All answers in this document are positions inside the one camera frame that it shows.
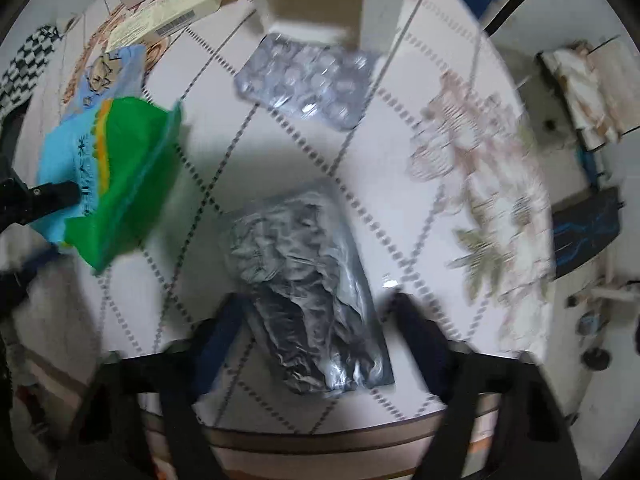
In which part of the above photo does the blue green rice bag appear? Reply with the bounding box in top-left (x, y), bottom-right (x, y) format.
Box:
top-left (30, 96), bottom-right (182, 274)

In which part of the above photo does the checkered black white cloth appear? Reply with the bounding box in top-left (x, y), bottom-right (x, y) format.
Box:
top-left (0, 24), bottom-right (62, 120)

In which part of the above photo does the blue cartoon snack wrapper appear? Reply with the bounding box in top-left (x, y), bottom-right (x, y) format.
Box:
top-left (62, 44), bottom-right (146, 122)

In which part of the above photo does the black blue workout bench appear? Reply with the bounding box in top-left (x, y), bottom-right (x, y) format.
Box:
top-left (552, 186), bottom-right (624, 278)

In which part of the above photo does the cream medicine box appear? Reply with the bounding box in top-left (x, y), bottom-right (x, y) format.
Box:
top-left (105, 0), bottom-right (222, 52)

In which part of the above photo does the crumpled silver foil bag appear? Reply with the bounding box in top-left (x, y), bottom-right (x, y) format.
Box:
top-left (216, 179), bottom-right (395, 396)

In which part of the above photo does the floral tablecloth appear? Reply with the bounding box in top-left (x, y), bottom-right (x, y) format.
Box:
top-left (16, 0), bottom-right (552, 392)

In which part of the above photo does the silver pill blister pack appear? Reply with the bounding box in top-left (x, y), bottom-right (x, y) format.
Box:
top-left (234, 34), bottom-right (378, 131)

